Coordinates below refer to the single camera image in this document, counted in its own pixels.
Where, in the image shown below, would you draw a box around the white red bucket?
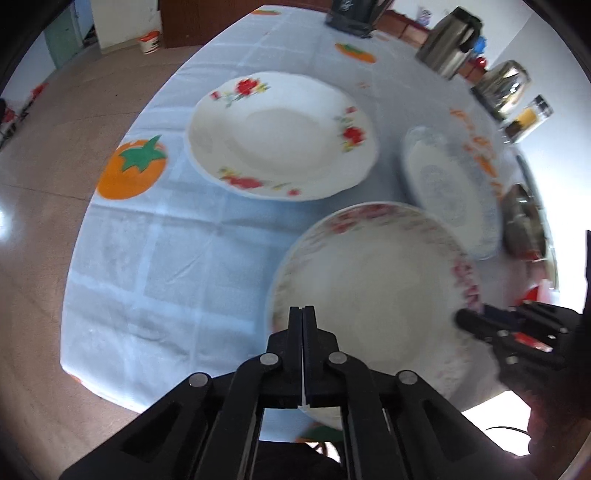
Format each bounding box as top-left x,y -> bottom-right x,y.
138,30 -> 160,55

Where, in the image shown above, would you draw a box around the glass tea bottle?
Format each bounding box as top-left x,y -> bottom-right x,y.
503,95 -> 554,144

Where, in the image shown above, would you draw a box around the white plate large red flowers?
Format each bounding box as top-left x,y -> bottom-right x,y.
185,71 -> 379,202

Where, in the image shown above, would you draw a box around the green door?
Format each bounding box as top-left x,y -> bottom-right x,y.
44,4 -> 83,70

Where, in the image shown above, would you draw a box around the stainless steel bowl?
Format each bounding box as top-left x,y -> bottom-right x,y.
501,184 -> 547,262

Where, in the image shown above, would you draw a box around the white plate pink rim pattern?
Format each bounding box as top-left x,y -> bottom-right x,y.
264,201 -> 486,430

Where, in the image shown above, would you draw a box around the light blue persimmon tablecloth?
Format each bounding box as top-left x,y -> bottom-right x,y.
60,6 -> 531,412

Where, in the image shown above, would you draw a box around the dark wooden sideboard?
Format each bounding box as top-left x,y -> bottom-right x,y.
158,0 -> 488,84

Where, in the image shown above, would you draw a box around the shiny steel electric kettle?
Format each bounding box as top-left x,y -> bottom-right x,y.
471,60 -> 532,122

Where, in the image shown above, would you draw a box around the white plate blue pattern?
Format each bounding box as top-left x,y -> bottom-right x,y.
401,126 -> 502,260

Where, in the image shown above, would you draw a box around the blue thermos on sideboard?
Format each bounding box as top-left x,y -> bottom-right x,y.
473,36 -> 487,56

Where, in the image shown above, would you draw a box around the steel thermos carafe black handle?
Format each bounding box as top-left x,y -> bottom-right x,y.
416,7 -> 483,80

